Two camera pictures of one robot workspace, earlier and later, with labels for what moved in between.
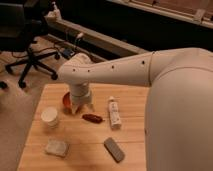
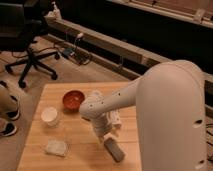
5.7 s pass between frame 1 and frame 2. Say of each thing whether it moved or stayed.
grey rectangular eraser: stayed
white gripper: moved
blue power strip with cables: stayed
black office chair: stayed
